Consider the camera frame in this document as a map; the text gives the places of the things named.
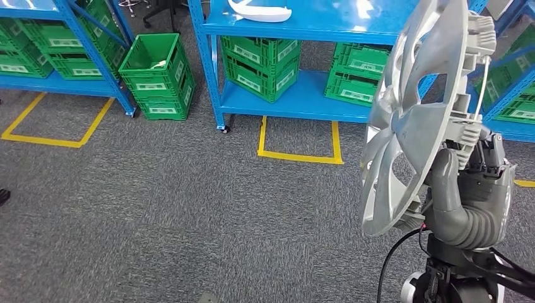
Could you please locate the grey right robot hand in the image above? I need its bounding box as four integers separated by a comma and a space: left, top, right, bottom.
426, 133, 517, 240

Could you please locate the silver plastic wheel hubcap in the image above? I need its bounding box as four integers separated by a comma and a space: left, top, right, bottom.
360, 0, 498, 237

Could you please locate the white curved plastic part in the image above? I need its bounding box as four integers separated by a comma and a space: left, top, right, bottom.
227, 0, 293, 23

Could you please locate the yellow floor tape square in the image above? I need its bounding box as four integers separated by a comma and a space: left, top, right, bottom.
1, 92, 115, 149
257, 116, 344, 165

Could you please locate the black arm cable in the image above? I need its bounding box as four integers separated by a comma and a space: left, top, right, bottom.
376, 227, 427, 303

